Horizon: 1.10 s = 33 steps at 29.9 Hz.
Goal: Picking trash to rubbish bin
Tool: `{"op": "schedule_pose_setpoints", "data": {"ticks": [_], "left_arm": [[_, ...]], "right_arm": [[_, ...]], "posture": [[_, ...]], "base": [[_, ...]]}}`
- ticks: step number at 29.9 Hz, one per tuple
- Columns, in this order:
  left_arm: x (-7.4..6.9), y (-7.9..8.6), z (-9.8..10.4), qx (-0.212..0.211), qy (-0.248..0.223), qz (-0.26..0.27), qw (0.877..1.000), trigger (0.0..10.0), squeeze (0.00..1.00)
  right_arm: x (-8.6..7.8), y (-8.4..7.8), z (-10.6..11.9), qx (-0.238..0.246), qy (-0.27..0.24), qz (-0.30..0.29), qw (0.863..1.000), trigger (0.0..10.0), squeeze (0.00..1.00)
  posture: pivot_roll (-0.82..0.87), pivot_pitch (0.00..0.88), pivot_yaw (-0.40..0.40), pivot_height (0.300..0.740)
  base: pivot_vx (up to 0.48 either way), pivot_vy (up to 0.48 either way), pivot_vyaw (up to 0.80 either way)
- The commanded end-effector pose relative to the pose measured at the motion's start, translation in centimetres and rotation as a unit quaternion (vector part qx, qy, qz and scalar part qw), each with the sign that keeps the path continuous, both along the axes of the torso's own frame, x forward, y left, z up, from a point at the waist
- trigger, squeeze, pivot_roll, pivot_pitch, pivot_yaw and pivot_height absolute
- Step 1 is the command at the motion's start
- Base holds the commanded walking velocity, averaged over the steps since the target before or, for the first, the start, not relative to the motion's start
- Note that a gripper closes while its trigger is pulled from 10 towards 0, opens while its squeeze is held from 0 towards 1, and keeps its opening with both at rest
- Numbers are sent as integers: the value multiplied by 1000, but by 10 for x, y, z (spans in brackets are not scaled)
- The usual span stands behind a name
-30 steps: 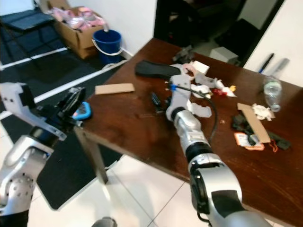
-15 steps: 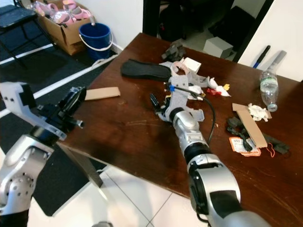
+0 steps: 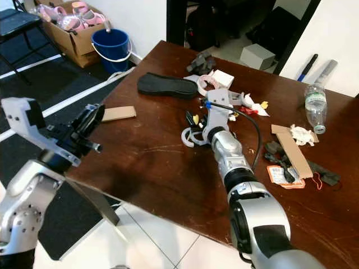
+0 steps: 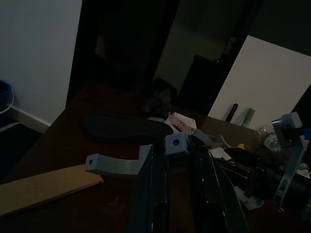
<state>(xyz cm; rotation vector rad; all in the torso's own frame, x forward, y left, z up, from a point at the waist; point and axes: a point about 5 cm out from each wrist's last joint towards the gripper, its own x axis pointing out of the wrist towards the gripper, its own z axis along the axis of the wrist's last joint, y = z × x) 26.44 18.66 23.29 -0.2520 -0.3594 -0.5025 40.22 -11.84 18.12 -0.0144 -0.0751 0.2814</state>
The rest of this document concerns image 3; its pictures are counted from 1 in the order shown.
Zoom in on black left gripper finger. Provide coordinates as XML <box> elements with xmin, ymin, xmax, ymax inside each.
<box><xmin>80</xmin><ymin>105</ymin><xmax>104</xmax><ymax>142</ymax></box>
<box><xmin>73</xmin><ymin>106</ymin><xmax>94</xmax><ymax>136</ymax></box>

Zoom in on grey curved plastic piece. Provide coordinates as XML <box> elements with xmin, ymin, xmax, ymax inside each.
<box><xmin>181</xmin><ymin>128</ymin><xmax>211</xmax><ymax>149</ymax></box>

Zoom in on flat cardboard piece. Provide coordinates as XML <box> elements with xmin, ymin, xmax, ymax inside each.
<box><xmin>101</xmin><ymin>106</ymin><xmax>138</xmax><ymax>122</ymax></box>

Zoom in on white tape roll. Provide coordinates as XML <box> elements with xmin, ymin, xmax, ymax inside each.
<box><xmin>196</xmin><ymin>75</ymin><xmax>220</xmax><ymax>96</ymax></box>

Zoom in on small white box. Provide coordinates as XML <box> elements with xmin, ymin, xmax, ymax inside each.
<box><xmin>210</xmin><ymin>69</ymin><xmax>236</xmax><ymax>90</ymax></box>

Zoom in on black shoe insole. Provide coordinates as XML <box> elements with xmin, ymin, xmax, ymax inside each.
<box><xmin>137</xmin><ymin>72</ymin><xmax>199</xmax><ymax>100</ymax></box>

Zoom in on white yellow crumpled wrapper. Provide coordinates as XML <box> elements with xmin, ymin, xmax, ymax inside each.
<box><xmin>238</xmin><ymin>92</ymin><xmax>270</xmax><ymax>118</ymax></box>

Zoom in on dark grey crumpled object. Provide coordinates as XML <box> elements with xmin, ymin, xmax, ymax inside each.
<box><xmin>187</xmin><ymin>52</ymin><xmax>217</xmax><ymax>74</ymax></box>

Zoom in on dark brown wooden table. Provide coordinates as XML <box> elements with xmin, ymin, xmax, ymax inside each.
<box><xmin>65</xmin><ymin>40</ymin><xmax>359</xmax><ymax>258</ymax></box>

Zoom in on blue plastic bucket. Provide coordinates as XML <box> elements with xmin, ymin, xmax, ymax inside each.
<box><xmin>90</xmin><ymin>28</ymin><xmax>132</xmax><ymax>74</ymax></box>

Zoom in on brown cardboard shoe box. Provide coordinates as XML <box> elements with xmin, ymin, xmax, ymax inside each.
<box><xmin>36</xmin><ymin>0</ymin><xmax>111</xmax><ymax>68</ymax></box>

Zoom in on white floor box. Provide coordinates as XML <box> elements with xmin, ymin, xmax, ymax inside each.
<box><xmin>240</xmin><ymin>44</ymin><xmax>277</xmax><ymax>71</ymax></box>

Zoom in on orange printed card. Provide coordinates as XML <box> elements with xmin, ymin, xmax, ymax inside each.
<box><xmin>266</xmin><ymin>164</ymin><xmax>307</xmax><ymax>190</ymax></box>

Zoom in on dark floor carpet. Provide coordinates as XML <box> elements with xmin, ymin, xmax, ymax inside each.
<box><xmin>0</xmin><ymin>39</ymin><xmax>125</xmax><ymax>262</ymax></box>

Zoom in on long cardboard strip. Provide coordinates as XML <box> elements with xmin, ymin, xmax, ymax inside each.
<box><xmin>270</xmin><ymin>124</ymin><xmax>314</xmax><ymax>179</ymax></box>

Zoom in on white crumpled paper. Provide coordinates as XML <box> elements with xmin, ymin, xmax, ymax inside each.
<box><xmin>290</xmin><ymin>124</ymin><xmax>319</xmax><ymax>147</ymax></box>

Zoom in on pink bagged slippers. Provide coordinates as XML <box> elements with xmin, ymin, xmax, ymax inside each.
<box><xmin>36</xmin><ymin>0</ymin><xmax>108</xmax><ymax>33</ymax></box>

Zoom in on black backpack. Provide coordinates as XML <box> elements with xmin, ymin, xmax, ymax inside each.
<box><xmin>246</xmin><ymin>4</ymin><xmax>305</xmax><ymax>61</ymax></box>

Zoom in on clear plastic water bottle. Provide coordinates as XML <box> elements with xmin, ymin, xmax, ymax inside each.
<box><xmin>304</xmin><ymin>84</ymin><xmax>329</xmax><ymax>135</ymax></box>

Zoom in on black folding chair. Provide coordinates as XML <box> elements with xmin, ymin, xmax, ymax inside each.
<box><xmin>0</xmin><ymin>8</ymin><xmax>63</xmax><ymax>75</ymax></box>

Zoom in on grey metal bar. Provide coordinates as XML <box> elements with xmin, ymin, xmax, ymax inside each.
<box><xmin>314</xmin><ymin>59</ymin><xmax>339</xmax><ymax>88</ymax></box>

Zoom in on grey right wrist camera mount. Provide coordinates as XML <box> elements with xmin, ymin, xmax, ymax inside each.
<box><xmin>205</xmin><ymin>89</ymin><xmax>240</xmax><ymax>142</ymax></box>

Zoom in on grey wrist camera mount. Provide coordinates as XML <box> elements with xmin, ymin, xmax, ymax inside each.
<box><xmin>205</xmin><ymin>89</ymin><xmax>240</xmax><ymax>142</ymax></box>
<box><xmin>1</xmin><ymin>97</ymin><xmax>82</xmax><ymax>167</ymax></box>

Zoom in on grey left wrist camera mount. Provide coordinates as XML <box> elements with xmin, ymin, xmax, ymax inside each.
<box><xmin>1</xmin><ymin>97</ymin><xmax>82</xmax><ymax>167</ymax></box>

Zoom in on black blue-handled stick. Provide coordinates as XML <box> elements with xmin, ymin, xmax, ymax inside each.
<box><xmin>297</xmin><ymin>53</ymin><xmax>319</xmax><ymax>82</ymax></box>

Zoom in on black cloth strap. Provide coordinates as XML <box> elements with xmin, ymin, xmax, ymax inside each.
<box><xmin>263</xmin><ymin>140</ymin><xmax>342</xmax><ymax>187</ymax></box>

